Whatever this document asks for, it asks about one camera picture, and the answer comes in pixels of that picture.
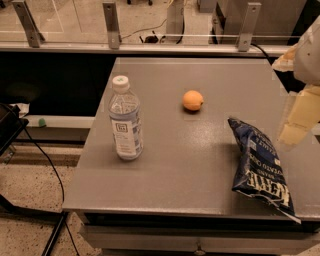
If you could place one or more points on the small green object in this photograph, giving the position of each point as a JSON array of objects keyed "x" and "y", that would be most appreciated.
[{"x": 42, "y": 122}]

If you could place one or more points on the metal railing post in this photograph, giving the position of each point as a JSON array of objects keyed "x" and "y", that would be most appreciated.
[
  {"x": 33, "y": 34},
  {"x": 112, "y": 25},
  {"x": 248, "y": 26}
]

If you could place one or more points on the black equipment at left edge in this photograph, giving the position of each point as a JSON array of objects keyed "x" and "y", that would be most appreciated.
[{"x": 11, "y": 125}]

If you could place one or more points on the blue potato chip bag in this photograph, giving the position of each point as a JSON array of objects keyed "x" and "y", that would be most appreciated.
[{"x": 259, "y": 173}]

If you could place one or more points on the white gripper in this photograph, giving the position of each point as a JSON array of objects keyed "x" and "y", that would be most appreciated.
[{"x": 308, "y": 58}]

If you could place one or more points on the black stand leg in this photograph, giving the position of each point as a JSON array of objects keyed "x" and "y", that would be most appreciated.
[{"x": 56, "y": 219}]

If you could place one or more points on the middle metal railing post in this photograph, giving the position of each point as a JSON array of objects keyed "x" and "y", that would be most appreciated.
[{"x": 112, "y": 25}]

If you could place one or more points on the left metal railing post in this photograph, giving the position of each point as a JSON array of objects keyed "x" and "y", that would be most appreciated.
[{"x": 33, "y": 34}]

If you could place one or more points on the orange fruit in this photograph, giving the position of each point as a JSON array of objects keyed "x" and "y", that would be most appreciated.
[{"x": 192, "y": 100}]

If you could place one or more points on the right metal railing post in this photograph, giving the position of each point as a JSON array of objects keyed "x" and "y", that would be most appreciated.
[{"x": 248, "y": 26}]

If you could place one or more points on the clear plastic water bottle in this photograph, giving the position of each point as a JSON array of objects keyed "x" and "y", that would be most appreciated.
[{"x": 124, "y": 114}]

